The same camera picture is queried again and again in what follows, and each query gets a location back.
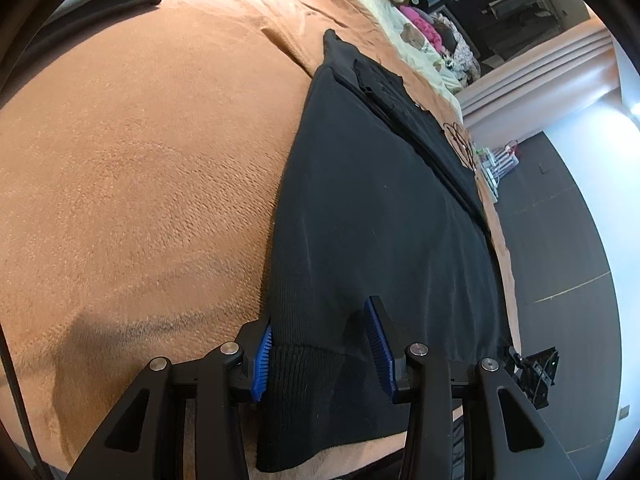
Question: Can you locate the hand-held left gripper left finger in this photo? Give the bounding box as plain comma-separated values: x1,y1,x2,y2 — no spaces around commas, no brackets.
65,316,273,480

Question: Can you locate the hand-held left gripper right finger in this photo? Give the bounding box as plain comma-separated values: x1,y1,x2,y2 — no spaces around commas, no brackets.
364,295,583,480

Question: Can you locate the black sweater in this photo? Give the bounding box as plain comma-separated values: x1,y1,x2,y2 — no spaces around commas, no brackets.
254,28,518,473

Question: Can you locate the floral clothes pile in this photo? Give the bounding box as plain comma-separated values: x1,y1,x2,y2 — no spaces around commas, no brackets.
435,12,483,83

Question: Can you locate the white nightstand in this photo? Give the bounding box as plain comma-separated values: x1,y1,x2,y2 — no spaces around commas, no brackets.
475,147,503,203

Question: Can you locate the striped gift bag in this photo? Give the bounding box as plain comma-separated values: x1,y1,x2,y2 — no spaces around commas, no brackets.
492,142,521,181

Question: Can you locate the orange blanket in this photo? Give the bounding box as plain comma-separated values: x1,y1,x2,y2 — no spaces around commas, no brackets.
0,0,521,480

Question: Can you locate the pink curtain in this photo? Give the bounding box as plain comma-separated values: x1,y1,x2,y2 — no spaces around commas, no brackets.
457,22,623,128

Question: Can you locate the brown teddy bear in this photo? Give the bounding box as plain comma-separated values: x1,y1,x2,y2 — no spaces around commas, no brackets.
400,22,426,51

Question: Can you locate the pink cloth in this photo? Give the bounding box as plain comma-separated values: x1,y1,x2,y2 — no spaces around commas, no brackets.
400,5,443,48

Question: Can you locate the cream blanket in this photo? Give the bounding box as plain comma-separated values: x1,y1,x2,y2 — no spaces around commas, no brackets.
272,0,463,108

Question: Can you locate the dark window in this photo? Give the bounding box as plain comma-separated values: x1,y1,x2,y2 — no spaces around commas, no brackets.
415,0,568,61

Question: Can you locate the black cable bundle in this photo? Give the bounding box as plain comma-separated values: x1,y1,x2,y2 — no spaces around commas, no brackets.
442,119,476,163

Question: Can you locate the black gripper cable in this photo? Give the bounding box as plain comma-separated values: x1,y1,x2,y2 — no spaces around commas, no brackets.
0,327,48,480

